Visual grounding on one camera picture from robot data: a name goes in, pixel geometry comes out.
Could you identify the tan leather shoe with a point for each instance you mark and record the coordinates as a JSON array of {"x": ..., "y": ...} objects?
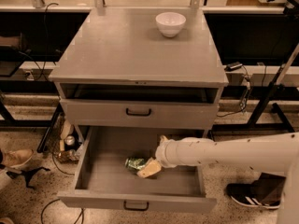
[{"x": 15, "y": 159}]

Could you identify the black drawer handle lower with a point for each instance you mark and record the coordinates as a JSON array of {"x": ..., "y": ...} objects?
[{"x": 136, "y": 206}]

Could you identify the silver can under cabinet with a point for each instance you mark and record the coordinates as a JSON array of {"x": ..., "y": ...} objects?
[{"x": 70, "y": 140}]

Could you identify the black drawer handle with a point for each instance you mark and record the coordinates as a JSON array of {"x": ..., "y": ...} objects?
[
  {"x": 136, "y": 206},
  {"x": 135, "y": 113}
]

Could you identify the grey drawer cabinet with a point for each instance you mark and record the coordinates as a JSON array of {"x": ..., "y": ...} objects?
[{"x": 120, "y": 55}]

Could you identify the white ceramic bowl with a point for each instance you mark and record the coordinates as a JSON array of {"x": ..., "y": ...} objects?
[{"x": 170, "y": 23}]

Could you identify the black power adapter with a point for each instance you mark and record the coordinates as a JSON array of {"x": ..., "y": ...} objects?
[{"x": 233, "y": 66}]

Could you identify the dark brown trouser leg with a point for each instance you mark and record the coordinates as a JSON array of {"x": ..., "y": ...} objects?
[{"x": 267, "y": 189}]

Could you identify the black drawer handle middle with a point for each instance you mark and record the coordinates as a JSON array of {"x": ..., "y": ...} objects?
[{"x": 135, "y": 113}]

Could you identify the black white-striped sneaker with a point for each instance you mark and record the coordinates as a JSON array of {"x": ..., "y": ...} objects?
[{"x": 241, "y": 194}]

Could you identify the open grey lower drawer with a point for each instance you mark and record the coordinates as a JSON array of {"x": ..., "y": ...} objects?
[{"x": 102, "y": 181}]

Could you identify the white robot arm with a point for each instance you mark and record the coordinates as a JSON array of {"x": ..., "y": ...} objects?
[{"x": 276, "y": 157}]

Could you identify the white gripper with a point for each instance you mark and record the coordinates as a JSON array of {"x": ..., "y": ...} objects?
[{"x": 164, "y": 153}]

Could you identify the closed grey middle drawer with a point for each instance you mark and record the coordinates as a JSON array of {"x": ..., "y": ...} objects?
[{"x": 163, "y": 115}]

